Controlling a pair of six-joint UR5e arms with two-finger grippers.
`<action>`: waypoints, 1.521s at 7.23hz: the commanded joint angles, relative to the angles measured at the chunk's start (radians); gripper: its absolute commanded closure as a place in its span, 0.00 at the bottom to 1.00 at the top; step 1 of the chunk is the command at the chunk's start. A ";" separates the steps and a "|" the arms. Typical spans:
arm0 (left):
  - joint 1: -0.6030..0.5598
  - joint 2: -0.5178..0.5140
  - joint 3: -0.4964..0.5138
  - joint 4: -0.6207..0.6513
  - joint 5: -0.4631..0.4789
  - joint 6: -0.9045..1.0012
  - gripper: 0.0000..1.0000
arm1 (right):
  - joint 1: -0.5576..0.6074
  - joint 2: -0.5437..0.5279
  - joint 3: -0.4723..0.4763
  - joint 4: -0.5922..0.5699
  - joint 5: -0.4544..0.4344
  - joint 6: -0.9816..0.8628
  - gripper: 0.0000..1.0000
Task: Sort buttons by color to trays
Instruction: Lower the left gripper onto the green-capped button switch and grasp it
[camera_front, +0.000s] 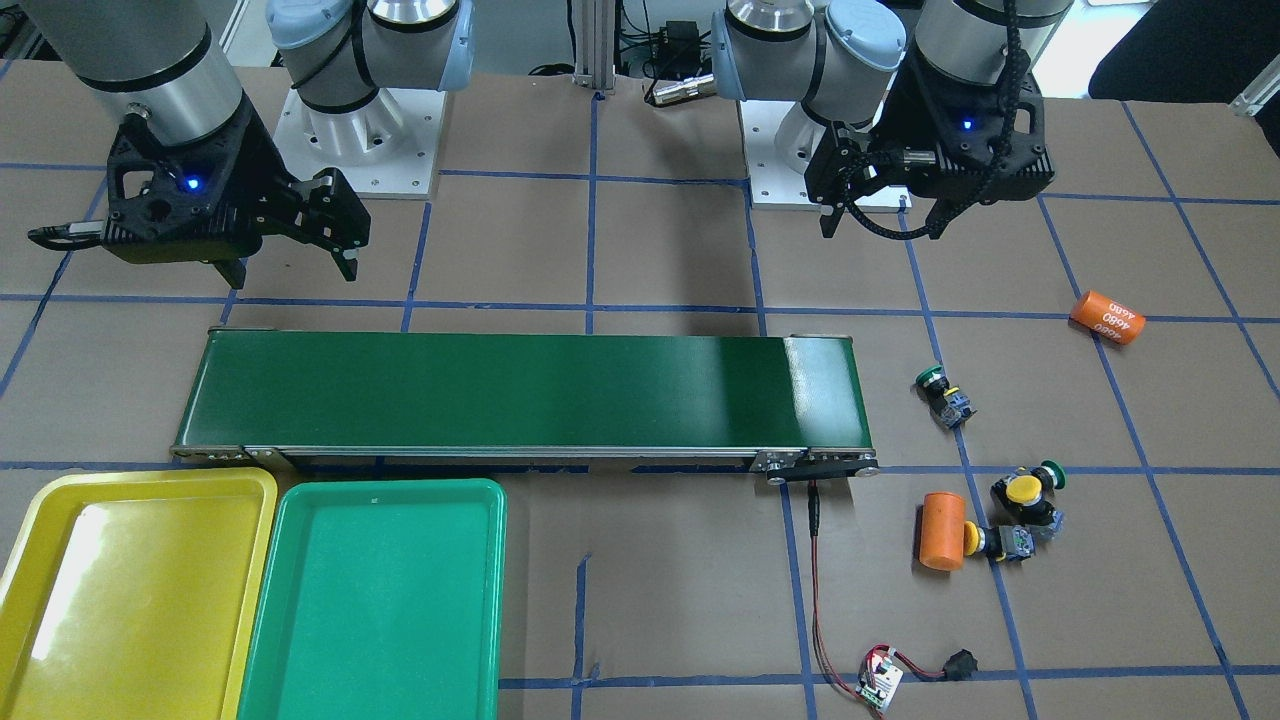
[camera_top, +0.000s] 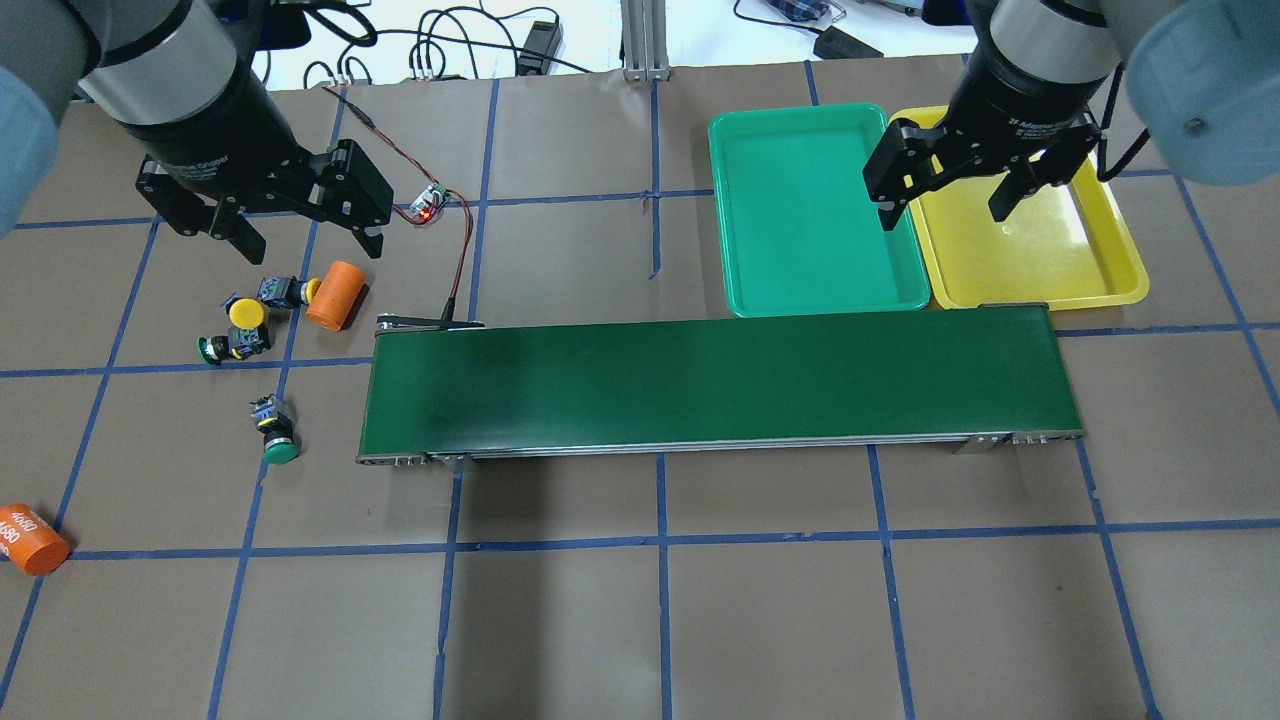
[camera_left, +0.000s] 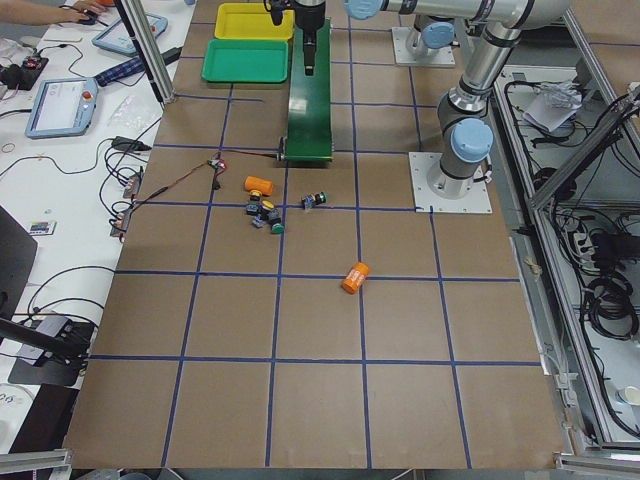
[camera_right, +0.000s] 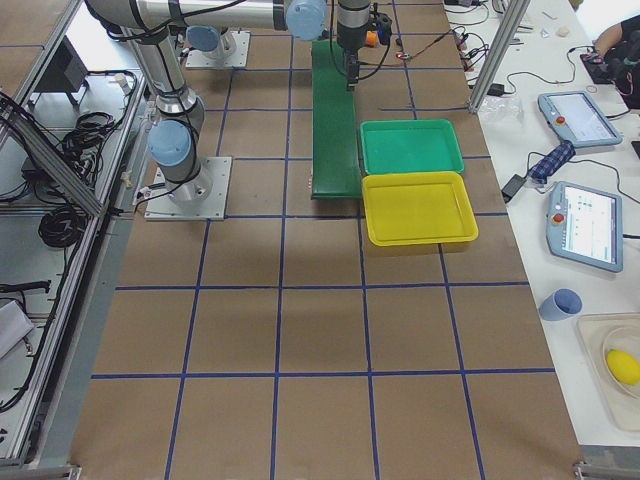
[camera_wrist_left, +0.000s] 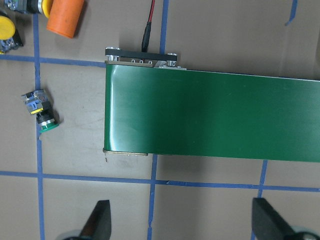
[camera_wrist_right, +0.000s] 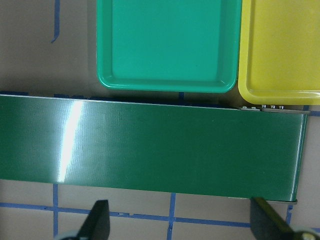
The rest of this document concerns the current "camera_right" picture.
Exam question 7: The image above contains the aluminium frame post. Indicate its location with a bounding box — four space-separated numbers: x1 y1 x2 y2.
468 0 530 113

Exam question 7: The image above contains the near teach pendant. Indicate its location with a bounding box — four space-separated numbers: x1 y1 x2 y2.
546 181 623 273

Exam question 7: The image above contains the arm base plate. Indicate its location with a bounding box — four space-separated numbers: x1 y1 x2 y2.
144 157 232 221
185 30 251 70

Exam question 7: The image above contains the red black power cable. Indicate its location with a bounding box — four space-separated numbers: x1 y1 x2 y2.
399 28 469 60

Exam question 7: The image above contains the black power adapter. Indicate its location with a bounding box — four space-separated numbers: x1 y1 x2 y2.
501 174 526 204

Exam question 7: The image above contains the far teach pendant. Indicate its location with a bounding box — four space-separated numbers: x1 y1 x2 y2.
537 91 622 149

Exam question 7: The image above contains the yellow plastic tray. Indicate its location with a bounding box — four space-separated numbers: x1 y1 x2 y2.
362 171 479 247

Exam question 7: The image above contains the blue plastic cup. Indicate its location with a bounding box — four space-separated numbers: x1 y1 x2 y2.
539 288 583 321

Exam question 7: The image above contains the green conveyor belt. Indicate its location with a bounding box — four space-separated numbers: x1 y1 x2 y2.
311 40 361 199

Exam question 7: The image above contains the orange cylinder with numbers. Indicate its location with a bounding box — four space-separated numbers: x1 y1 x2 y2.
365 31 379 48

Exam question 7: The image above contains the teach pendant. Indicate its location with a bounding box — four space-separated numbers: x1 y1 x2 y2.
537 91 622 149
546 181 623 273

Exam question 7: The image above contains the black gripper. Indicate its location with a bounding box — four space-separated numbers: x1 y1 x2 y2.
337 0 371 91

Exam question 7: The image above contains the green plastic tray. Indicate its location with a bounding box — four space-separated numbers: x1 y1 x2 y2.
360 119 465 175

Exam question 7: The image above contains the clear plastic bag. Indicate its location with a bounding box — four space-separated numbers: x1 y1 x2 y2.
478 96 524 124

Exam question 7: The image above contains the yellow lemon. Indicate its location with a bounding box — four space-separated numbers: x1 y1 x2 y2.
605 349 640 386

